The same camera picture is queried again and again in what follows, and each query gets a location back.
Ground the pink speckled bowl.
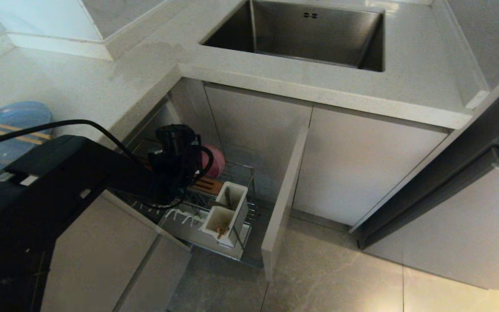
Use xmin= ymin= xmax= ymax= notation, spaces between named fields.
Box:
xmin=198 ymin=145 xmax=227 ymax=179

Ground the beige pull-out cabinet front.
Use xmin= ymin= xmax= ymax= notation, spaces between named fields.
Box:
xmin=261 ymin=126 xmax=309 ymax=282

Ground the white drip tray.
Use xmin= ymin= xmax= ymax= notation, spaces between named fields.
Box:
xmin=159 ymin=208 xmax=252 ymax=261

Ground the white two-compartment cutlery holder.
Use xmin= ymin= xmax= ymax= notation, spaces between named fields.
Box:
xmin=201 ymin=181 xmax=250 ymax=249

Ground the narrow beige cabinet door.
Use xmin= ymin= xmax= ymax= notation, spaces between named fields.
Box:
xmin=205 ymin=84 xmax=313 ymax=204

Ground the small beige drawer front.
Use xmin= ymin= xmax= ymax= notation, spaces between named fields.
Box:
xmin=114 ymin=235 xmax=192 ymax=312

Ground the large beige drawer front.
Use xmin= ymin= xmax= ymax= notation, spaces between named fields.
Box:
xmin=39 ymin=191 xmax=160 ymax=312

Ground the blue round plate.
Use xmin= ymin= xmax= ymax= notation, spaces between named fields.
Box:
xmin=0 ymin=101 xmax=53 ymax=182

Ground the wide beige cabinet door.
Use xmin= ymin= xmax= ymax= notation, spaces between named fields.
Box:
xmin=292 ymin=106 xmax=448 ymax=227

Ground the stainless steel sink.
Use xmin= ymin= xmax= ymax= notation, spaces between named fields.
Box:
xmin=201 ymin=0 xmax=383 ymax=73

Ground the white appliance front panel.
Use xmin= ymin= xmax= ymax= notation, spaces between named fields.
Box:
xmin=363 ymin=145 xmax=499 ymax=295

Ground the chrome wire pull-out rack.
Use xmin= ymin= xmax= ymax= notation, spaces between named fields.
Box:
xmin=115 ymin=138 xmax=259 ymax=266

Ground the dark grey door frame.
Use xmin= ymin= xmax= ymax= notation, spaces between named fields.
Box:
xmin=348 ymin=65 xmax=499 ymax=250

